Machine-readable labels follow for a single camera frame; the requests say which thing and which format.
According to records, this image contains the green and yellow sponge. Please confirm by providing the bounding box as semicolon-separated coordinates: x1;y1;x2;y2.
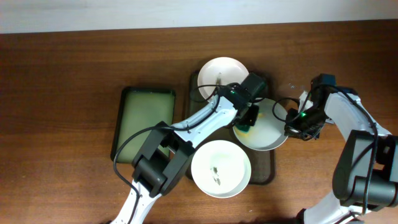
235;124;252;133

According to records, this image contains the white plate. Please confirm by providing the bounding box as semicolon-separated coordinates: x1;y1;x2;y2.
233;98;288;151
197;57;249;99
191;140;251;198

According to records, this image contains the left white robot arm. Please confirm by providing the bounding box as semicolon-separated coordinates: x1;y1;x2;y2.
113;73;267;223

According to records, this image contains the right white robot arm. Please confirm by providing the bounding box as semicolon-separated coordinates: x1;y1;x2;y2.
284;73;397;223

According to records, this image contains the large dark serving tray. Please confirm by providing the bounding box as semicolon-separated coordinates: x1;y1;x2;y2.
184;70;275;185

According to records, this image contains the small black soapy-water tray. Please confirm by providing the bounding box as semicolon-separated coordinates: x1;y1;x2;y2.
110;86;175;159

